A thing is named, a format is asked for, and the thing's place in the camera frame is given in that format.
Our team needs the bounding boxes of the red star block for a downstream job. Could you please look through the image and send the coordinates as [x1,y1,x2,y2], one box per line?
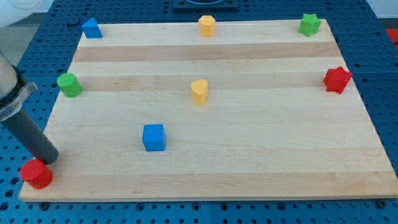
[323,66,353,94]

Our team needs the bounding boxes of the red cylinder block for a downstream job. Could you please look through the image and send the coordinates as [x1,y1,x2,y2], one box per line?
[19,159,53,189]

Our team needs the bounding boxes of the yellow heart block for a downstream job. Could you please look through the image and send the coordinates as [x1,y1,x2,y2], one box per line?
[190,80,208,105]

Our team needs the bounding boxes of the blue cube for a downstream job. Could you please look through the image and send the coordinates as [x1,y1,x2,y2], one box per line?
[142,124,166,152]

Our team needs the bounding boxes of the green cylinder block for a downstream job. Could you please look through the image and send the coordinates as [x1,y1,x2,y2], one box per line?
[57,73,82,98]

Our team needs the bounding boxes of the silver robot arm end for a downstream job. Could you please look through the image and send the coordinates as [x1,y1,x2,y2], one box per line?
[1,54,38,122]

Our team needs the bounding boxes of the yellow hexagon block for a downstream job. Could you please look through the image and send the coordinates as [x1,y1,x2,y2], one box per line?
[198,15,216,37]

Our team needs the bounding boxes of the wooden board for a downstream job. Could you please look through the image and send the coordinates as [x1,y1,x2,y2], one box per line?
[19,19,397,202]

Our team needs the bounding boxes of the green star block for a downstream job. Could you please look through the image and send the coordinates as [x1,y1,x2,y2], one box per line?
[298,14,321,37]

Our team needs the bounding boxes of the blue triangular block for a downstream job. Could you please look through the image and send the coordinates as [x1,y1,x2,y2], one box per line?
[81,17,103,39]

